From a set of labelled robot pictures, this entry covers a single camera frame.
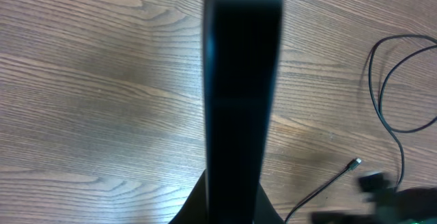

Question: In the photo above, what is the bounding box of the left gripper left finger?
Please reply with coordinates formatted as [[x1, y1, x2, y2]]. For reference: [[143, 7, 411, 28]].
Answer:
[[169, 170, 208, 224]]

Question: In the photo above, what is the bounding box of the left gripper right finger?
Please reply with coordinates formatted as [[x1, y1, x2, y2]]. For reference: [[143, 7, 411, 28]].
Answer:
[[253, 184, 285, 224]]

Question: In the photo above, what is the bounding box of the black USB charging cable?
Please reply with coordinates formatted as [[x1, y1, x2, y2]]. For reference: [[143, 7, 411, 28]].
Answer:
[[283, 34, 437, 224]]

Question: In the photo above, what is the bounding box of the Samsung Galaxy smartphone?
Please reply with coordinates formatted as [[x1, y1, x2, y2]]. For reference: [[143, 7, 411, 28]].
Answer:
[[203, 0, 283, 223]]

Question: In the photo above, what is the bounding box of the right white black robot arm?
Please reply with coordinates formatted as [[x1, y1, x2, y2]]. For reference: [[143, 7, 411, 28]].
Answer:
[[311, 173, 436, 224]]

